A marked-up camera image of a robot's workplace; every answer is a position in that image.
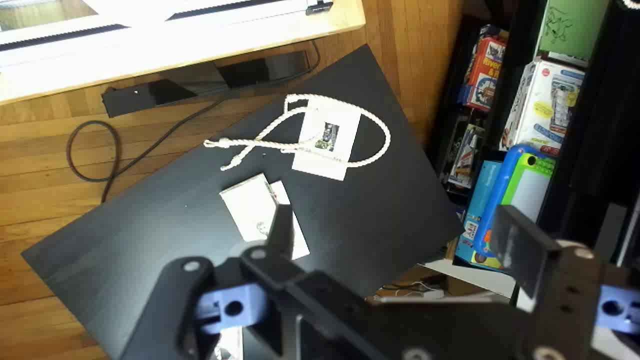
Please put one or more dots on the red blue game box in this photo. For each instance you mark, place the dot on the red blue game box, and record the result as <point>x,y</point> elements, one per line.
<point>484,66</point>

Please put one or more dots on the wooden robot mounting platform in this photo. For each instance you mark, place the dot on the wooden robot mounting platform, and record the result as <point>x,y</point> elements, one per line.
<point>201,40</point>

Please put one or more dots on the plain green game box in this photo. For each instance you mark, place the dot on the plain green game box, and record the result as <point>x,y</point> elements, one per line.
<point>573,30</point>

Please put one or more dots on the black TV stand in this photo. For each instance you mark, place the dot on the black TV stand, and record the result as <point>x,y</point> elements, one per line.
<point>600,166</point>

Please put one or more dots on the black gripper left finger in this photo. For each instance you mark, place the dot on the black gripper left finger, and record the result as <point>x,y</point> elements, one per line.
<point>201,306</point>

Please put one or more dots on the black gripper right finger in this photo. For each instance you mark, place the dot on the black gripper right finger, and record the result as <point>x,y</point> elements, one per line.
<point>581,306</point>

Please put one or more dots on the black metal stand foot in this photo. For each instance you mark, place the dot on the black metal stand foot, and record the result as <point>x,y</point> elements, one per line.
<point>253,71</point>
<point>132,98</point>

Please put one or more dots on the colourful small game box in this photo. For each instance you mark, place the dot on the colourful small game box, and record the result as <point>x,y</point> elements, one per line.
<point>465,156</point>

